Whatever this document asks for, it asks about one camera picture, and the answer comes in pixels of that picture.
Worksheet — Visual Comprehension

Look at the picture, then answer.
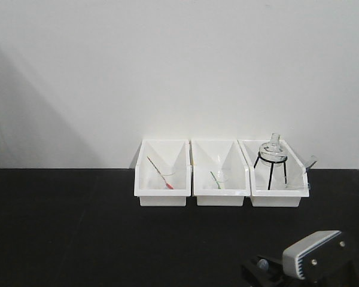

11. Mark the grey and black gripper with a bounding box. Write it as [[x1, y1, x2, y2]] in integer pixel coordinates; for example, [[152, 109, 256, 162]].
[[241, 230, 358, 286]]

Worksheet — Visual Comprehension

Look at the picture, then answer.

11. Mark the clear glass chemical bottle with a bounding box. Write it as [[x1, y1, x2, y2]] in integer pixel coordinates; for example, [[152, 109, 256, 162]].
[[257, 258, 269, 272]]

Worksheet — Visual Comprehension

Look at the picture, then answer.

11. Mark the green tipped glass rod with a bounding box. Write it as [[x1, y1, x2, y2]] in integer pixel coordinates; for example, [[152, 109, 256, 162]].
[[210, 171, 221, 190]]

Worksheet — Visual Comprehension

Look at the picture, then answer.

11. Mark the right white plastic bin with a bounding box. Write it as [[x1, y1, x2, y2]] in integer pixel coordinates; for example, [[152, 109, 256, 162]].
[[238, 139, 310, 207]]

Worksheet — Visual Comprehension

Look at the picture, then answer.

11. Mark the white plastic bin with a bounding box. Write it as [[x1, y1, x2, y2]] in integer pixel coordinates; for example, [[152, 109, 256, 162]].
[[238, 139, 310, 207], [191, 139, 251, 206], [134, 139, 192, 206]]

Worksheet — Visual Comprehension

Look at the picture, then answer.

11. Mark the middle white plastic bin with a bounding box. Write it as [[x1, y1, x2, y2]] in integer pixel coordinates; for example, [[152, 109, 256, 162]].
[[191, 139, 251, 206]]

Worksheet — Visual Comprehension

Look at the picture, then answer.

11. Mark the clear beaker in middle bin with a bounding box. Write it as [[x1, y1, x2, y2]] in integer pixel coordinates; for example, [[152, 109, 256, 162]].
[[213, 169, 229, 184]]

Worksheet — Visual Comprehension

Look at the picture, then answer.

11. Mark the clear beaker in bin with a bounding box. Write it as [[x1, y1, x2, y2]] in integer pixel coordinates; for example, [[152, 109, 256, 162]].
[[213, 169, 229, 184], [159, 166, 177, 187]]

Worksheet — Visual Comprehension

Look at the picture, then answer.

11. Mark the red tipped glass rod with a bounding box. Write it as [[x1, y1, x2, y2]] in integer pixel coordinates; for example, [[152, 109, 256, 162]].
[[147, 156, 174, 190]]

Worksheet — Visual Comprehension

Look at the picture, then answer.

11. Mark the clear glass flask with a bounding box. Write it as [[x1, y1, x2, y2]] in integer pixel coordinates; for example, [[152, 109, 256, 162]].
[[258, 133, 287, 163]]

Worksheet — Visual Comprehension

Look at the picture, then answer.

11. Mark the clear beaker in left bin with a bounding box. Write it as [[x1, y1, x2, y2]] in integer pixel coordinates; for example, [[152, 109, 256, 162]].
[[159, 166, 177, 187]]

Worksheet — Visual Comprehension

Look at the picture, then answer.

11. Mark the left white plastic bin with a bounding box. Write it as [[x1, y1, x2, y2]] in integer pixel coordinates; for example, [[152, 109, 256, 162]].
[[134, 139, 192, 206]]

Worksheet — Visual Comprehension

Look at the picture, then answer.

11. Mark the black wire tripod stand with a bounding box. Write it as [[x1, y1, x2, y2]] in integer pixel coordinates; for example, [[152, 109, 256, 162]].
[[254, 152, 288, 190]]

